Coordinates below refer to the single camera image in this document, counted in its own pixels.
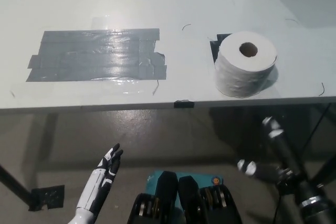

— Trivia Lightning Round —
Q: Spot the white toilet paper roll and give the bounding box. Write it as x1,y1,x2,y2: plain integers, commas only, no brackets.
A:
214,31,278,99

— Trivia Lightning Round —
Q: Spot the black tape square patch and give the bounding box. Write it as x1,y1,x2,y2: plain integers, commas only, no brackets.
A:
209,33,233,63

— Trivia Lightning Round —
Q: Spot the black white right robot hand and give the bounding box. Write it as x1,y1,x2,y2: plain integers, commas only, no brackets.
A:
237,116,320,207

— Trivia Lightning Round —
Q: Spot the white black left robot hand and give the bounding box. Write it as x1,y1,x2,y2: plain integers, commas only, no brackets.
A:
70,143,124,224

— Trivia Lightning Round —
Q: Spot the small black edge tape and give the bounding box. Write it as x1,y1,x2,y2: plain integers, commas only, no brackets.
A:
174,100,195,109

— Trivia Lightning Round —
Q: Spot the long clear tape strip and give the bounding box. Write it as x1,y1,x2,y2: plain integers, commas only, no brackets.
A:
9,77,160,98

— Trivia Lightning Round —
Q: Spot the black table leg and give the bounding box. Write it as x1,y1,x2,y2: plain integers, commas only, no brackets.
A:
316,153,336,185
0,165,35,206

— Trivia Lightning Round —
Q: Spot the black teal robot torso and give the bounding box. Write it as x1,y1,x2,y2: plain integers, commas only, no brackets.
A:
130,170,243,224

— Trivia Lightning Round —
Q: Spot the grey duct tape patch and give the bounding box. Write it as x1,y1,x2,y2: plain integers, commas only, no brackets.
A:
25,27,168,83

